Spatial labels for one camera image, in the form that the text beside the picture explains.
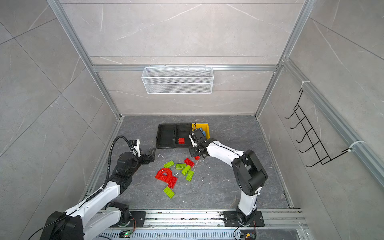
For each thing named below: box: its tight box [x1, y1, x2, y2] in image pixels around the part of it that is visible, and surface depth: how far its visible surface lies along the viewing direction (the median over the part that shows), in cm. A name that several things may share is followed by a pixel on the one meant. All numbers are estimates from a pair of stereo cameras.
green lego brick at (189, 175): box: [185, 170, 195, 182], surface depth 90 cm
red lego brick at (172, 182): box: [168, 176, 178, 189], surface depth 87 cm
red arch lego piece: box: [155, 168, 173, 184], surface depth 89 cm
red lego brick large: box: [184, 158, 195, 168], surface depth 94 cm
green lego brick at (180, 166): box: [175, 163, 187, 170], surface depth 92 cm
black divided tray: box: [156, 123, 192, 149], surface depth 103 cm
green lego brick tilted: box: [181, 165, 191, 176], surface depth 90 cm
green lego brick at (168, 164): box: [163, 160, 175, 169], surface depth 94 cm
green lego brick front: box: [163, 186, 175, 199], surface depth 82 cm
